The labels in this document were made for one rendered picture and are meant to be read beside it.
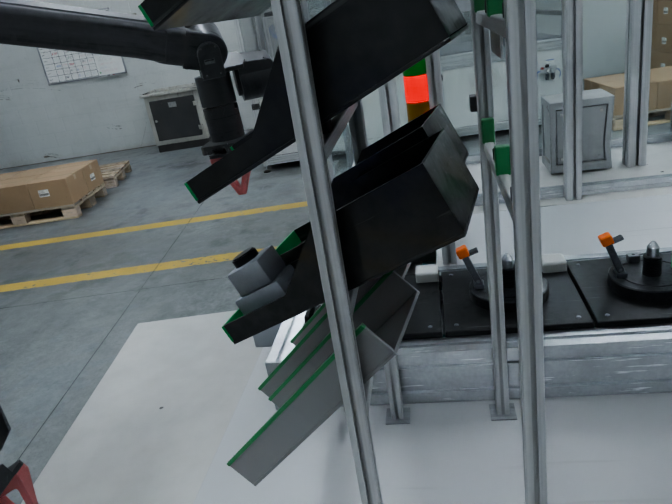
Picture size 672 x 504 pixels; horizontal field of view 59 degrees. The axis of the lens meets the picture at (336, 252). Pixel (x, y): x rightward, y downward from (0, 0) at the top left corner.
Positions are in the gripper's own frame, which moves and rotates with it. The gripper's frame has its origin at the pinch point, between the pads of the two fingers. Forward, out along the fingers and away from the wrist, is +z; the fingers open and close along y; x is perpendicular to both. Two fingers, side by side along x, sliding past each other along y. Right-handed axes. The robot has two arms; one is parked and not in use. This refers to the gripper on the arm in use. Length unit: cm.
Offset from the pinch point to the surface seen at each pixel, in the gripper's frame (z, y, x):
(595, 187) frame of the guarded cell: 39, 87, -78
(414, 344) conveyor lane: 28.7, -8.5, -26.2
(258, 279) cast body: -0.7, -39.4, -13.9
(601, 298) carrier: 29, 1, -58
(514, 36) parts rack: -21, -48, -41
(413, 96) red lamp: -7.2, 22.3, -30.3
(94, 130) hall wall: 79, 744, 481
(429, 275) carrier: 26.5, 12.8, -29.1
